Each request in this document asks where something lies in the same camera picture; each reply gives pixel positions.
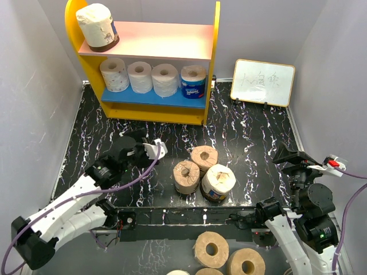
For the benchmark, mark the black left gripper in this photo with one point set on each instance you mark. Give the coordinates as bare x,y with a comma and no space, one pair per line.
139,136

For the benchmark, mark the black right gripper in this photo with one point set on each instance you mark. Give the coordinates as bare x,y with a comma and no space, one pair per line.
300,160

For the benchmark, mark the beige roll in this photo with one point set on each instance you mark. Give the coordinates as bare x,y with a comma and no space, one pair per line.
217,183

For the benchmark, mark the white toilet paper roll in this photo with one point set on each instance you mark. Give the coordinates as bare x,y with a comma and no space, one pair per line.
165,80

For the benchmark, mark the blue toilet paper roll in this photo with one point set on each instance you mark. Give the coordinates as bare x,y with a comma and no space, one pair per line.
193,81

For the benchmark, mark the cream roll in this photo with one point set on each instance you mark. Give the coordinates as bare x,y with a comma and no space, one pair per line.
97,25

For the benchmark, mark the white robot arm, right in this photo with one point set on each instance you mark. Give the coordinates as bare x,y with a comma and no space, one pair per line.
310,246

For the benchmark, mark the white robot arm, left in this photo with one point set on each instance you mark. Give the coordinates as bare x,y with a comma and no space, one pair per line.
80,208

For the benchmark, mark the white patterned roll on shelf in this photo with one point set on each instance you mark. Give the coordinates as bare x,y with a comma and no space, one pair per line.
115,74

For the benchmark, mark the yellow shelf with coloured boards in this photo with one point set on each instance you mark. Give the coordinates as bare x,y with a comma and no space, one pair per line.
151,42

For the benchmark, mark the small white green box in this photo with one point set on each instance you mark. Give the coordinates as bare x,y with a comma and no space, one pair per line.
213,83

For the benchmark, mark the brown tape roll, right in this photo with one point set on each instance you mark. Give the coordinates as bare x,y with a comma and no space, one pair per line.
246,261

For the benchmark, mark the brown tape roll, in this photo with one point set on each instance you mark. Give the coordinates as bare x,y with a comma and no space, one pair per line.
211,250
246,261
208,271

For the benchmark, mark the brown tape roll, upper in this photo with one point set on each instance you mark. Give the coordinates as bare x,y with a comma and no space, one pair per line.
211,250

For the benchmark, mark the white roll, bottom edge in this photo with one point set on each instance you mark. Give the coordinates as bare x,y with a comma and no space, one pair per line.
178,272

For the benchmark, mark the brown tape roll, bottom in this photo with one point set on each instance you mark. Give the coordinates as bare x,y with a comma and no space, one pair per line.
208,271

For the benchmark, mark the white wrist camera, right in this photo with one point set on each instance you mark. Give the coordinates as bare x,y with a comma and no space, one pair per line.
332,165

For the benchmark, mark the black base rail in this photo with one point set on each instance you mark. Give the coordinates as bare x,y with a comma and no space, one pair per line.
143,223

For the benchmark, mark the whiteboard with yellow frame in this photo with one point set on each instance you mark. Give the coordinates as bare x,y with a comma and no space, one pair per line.
262,82

